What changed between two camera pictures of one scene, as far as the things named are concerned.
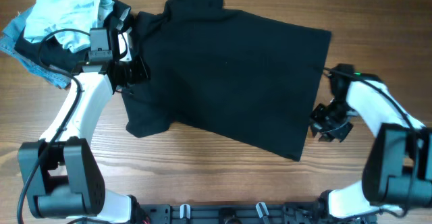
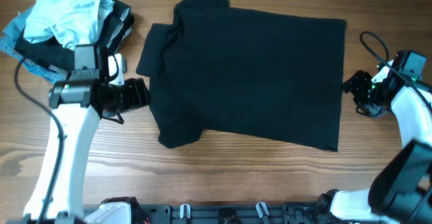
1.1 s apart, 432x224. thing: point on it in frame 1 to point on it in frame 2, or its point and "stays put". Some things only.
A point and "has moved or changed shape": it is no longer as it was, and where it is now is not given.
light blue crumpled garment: x=69 y=16 stays put
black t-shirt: x=225 y=75 has moved or changed shape
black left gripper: x=142 y=71 to x=138 y=94
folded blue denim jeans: x=11 y=34 stays put
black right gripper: x=337 y=134 to x=354 y=85
